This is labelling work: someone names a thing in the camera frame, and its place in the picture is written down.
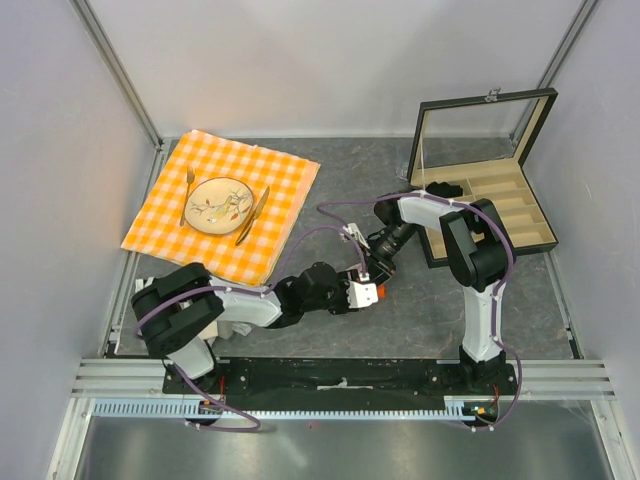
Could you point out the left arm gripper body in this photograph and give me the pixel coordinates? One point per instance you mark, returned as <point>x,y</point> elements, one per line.
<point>337,295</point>

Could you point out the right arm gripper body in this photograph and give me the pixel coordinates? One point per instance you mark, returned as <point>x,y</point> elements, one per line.
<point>381,262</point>

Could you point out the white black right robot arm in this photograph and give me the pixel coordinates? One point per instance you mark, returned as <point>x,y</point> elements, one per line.
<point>480,256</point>

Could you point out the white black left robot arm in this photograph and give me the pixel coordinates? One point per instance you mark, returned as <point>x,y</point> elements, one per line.
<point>178,314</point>

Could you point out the black rolled underwear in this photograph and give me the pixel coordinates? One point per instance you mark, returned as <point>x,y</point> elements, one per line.
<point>444,190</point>

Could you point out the white grey underwear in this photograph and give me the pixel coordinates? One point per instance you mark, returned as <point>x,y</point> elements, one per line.
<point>227,329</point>

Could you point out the gold table knife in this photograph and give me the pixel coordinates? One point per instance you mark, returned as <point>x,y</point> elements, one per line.
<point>253,217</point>

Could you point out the beige decorated plate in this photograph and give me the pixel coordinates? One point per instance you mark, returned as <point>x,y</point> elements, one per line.
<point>219,206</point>

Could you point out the black compartment storage box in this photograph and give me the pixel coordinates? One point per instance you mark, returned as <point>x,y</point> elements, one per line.
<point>478,146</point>

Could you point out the orange checkered tablecloth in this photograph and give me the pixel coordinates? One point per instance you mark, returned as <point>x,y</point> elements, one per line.
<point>155,231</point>

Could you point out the gold fork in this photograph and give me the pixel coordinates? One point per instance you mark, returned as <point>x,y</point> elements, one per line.
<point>190,178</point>

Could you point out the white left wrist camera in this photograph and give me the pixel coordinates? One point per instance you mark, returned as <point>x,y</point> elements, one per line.
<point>361,291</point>

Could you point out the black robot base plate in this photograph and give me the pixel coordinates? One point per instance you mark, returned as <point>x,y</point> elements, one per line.
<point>251,376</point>

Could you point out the grey slotted cable duct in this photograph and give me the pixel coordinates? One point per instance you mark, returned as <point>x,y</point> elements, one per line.
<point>195,409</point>

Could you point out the aluminium frame rail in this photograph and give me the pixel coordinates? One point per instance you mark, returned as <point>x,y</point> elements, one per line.
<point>149,378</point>

